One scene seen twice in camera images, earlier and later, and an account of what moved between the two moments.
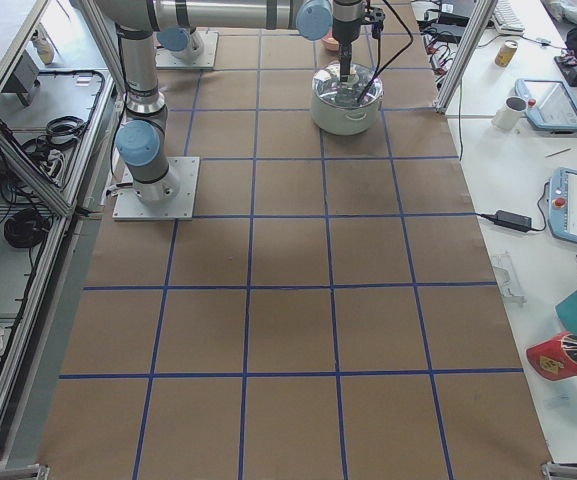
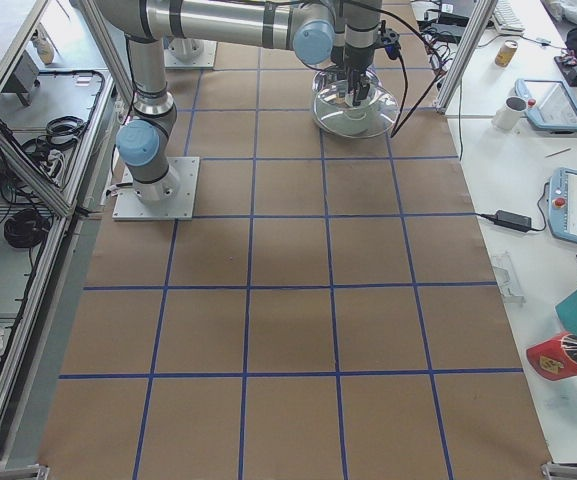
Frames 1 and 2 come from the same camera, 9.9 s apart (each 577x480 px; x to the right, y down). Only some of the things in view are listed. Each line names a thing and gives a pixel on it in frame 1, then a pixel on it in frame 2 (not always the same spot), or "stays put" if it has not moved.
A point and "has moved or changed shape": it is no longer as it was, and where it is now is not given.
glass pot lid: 328,87 has moved or changed shape
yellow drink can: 505,53 stays put
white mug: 509,116 stays put
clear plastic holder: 507,278 stays put
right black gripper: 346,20 to 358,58
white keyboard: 505,19 stays put
